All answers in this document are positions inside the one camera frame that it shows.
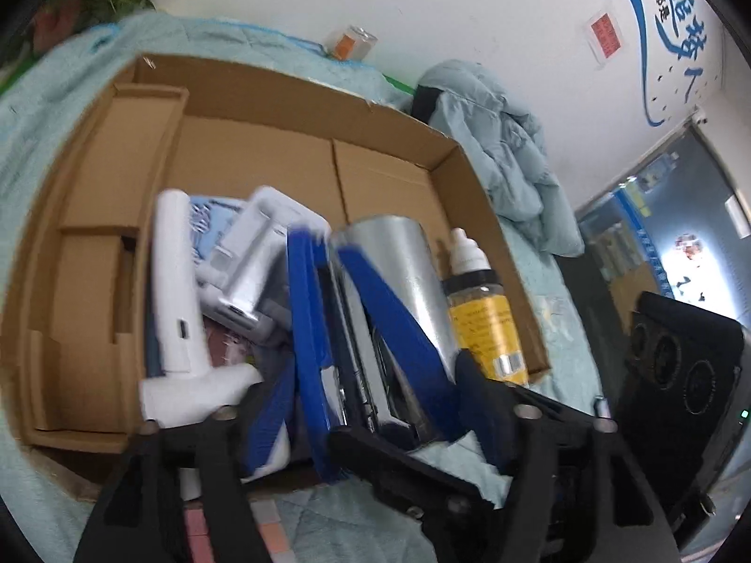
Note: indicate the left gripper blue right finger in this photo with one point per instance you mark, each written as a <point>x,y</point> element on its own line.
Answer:
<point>576,493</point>

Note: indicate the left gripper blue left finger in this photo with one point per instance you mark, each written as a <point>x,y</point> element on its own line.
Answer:
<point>139,515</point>

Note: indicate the pastel rubiks cube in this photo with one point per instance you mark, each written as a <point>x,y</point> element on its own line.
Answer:
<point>258,526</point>

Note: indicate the white handheld device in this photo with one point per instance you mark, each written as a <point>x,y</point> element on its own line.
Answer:
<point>191,388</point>

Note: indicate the yellow label glass jar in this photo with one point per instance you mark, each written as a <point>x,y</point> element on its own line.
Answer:
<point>484,324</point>

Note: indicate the blue stapler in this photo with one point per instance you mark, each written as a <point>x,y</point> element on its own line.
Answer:
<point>329,386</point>

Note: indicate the white spray bottle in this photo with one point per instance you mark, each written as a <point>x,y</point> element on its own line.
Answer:
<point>465,255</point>

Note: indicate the silver metal tin can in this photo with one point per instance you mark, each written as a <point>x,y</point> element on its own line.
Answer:
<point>396,316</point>

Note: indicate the colourful cartoon game box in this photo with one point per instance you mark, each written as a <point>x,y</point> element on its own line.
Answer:
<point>210,218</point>

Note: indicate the white rectangular plastic gadget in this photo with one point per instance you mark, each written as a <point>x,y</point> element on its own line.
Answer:
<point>242,280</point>

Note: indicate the glass door with blue stripe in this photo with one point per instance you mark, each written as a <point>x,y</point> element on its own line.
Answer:
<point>673,226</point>

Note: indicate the large shallow cardboard box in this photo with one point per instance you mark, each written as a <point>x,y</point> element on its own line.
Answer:
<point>72,319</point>

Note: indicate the light blue folded jacket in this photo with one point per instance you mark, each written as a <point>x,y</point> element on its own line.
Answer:
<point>504,143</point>

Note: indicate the red wall notice sign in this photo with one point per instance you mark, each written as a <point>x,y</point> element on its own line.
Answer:
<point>603,35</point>

